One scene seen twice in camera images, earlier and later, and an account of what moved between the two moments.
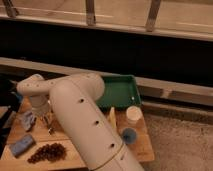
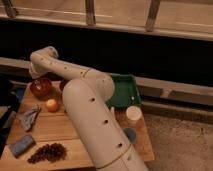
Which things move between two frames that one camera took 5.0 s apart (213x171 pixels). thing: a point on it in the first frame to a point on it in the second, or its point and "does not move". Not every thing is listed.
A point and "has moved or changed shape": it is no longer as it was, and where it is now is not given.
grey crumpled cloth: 28,120 does not move
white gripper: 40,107 to 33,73
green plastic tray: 120,91 does not move
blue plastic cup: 129,135 does not move
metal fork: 48,121 has moved or changed shape
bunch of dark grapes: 51,152 does not move
